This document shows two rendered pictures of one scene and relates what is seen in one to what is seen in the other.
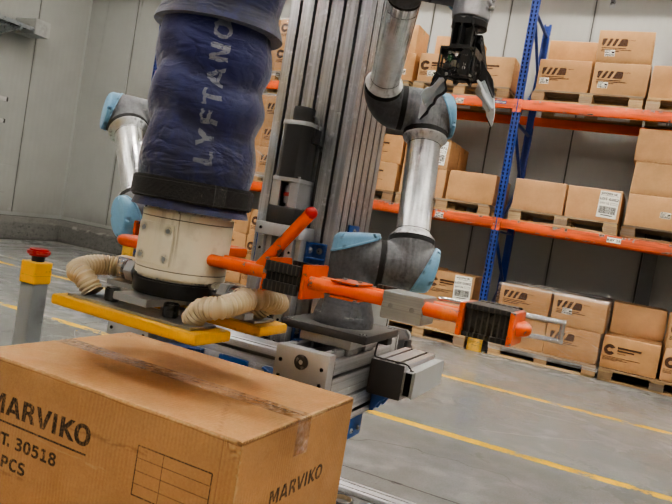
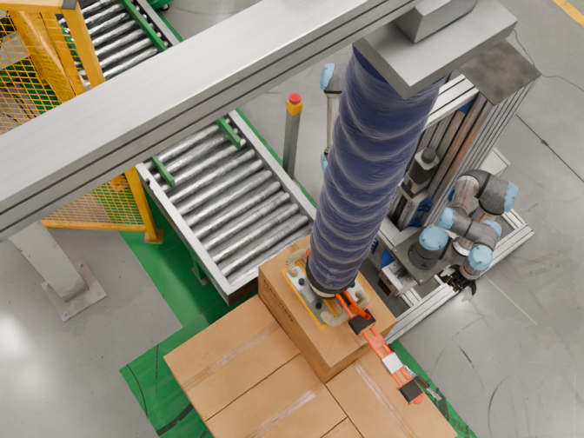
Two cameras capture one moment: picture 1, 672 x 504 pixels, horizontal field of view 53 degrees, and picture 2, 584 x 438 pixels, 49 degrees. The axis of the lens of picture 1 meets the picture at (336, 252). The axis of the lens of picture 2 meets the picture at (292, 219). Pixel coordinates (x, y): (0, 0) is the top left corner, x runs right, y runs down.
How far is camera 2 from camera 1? 2.59 m
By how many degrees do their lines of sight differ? 64
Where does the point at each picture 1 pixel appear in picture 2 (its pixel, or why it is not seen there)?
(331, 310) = (413, 259)
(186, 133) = (321, 278)
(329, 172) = (440, 179)
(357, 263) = (428, 253)
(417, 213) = (467, 244)
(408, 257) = (454, 261)
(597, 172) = not seen: outside the picture
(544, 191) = not seen: outside the picture
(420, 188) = not seen: hidden behind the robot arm
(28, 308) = (291, 122)
